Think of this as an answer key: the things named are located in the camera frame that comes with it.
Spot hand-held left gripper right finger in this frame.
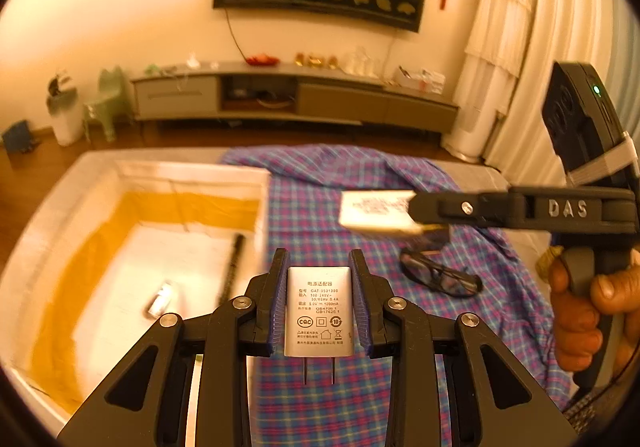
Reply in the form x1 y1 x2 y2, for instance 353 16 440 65
348 248 581 447

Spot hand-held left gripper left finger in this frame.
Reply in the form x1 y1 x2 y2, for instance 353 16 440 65
57 247 291 447

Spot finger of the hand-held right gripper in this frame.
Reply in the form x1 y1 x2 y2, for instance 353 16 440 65
407 188 526 228

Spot gold tin box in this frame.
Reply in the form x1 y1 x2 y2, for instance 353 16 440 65
407 227 451 253

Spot white charger adapter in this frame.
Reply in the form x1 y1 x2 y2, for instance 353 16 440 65
282 266 357 385

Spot black marker pen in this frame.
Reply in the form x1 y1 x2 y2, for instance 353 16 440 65
218 233 246 306

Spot black glasses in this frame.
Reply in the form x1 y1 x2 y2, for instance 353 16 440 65
400 249 483 299

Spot cream tissue pack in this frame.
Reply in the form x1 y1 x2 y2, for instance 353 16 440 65
339 190 446 235

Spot white cardboard box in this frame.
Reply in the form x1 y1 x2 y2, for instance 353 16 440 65
0 162 273 420

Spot person's right hand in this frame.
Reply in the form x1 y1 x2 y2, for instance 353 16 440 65
547 249 640 373

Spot standing air conditioner lace cover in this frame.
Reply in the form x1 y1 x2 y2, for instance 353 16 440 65
442 0 532 164

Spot blue purple plaid cloth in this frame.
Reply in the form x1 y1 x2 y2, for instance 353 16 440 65
220 144 573 447

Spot cream curtain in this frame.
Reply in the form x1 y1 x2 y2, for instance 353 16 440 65
482 0 640 188

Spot white desk organizer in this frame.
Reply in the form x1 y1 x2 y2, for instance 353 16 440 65
392 66 447 93

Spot grey television cabinet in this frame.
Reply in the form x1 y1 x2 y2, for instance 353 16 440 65
129 61 460 135

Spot glass cup set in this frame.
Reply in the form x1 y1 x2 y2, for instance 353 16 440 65
342 46 386 77

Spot green child chair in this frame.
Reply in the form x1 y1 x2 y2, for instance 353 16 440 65
82 66 132 143

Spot television cable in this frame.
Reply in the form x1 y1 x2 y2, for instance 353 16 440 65
226 8 249 60

